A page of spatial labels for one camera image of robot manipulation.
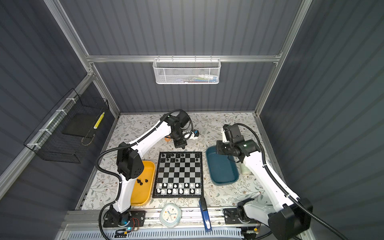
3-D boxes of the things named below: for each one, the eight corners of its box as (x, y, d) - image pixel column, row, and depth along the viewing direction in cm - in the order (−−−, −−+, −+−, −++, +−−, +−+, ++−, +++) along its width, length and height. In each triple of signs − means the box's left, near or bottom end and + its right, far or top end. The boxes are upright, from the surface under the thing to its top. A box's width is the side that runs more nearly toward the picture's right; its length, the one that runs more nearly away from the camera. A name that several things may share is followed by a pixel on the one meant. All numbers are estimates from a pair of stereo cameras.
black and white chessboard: (153, 197, 82) (151, 196, 80) (160, 153, 99) (159, 151, 97) (203, 197, 82) (203, 196, 80) (201, 153, 99) (201, 151, 97)
